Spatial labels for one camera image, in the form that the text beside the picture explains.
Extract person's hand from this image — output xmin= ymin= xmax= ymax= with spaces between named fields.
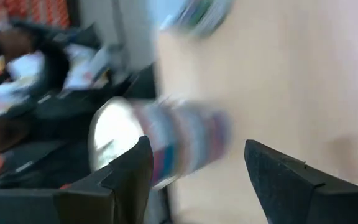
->
xmin=0 ymin=29 xmax=39 ymax=63

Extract gold lid blue label can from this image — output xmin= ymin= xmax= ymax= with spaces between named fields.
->
xmin=194 ymin=107 xmax=234 ymax=169
xmin=87 ymin=95 xmax=170 ymax=191
xmin=158 ymin=102 xmax=201 ymax=181

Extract light wooden shelf black legs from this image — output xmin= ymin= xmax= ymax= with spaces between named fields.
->
xmin=155 ymin=0 xmax=358 ymax=224

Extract silver green label tuna can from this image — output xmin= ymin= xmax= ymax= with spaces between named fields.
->
xmin=197 ymin=0 xmax=236 ymax=40
xmin=162 ymin=0 xmax=203 ymax=34

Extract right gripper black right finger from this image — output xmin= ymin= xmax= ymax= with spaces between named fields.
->
xmin=244 ymin=139 xmax=358 ymax=224

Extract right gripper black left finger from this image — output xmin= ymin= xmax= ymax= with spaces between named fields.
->
xmin=0 ymin=135 xmax=154 ymax=224

